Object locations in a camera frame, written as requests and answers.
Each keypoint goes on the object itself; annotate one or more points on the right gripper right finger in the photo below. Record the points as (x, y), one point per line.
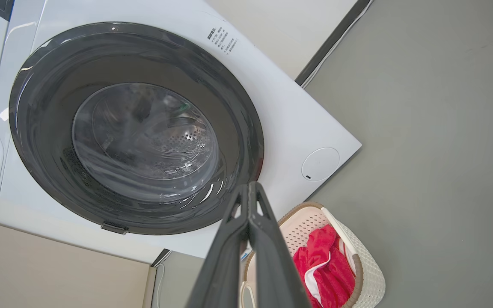
(274, 269)

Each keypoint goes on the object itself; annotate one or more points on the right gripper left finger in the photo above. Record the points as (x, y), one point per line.
(223, 265)

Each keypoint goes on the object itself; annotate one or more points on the beige perforated laundry basket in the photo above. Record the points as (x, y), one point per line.
(370, 273)

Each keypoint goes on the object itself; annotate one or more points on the red and white garment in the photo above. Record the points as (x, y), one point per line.
(328, 269)

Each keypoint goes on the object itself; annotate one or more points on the round white filter cover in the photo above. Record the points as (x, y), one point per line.
(320, 164)

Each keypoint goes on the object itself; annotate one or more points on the dark round washing machine door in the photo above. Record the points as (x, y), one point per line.
(144, 137)

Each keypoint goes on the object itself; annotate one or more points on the white washing machine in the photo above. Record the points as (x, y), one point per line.
(280, 107)

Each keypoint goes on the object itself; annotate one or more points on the black baseboard strip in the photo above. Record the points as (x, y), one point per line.
(332, 42)

